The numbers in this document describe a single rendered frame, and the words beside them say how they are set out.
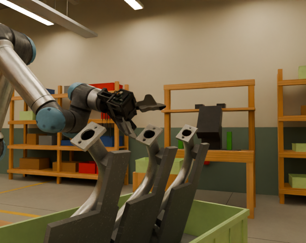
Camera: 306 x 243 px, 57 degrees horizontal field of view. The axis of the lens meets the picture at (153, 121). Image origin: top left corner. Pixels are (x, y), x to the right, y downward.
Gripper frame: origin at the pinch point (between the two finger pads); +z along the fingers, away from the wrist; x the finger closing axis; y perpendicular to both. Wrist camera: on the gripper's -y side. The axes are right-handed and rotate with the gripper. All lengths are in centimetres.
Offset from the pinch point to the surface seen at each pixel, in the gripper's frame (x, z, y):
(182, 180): -7.2, 12.8, -11.6
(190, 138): -1.4, 13.8, 1.8
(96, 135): -24.6, 11.5, 25.8
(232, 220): -10.9, 30.1, -12.6
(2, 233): -46.4, -11.3, 2.1
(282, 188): 230, 4, -373
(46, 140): 109, -478, -367
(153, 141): -13.5, 12.7, 13.0
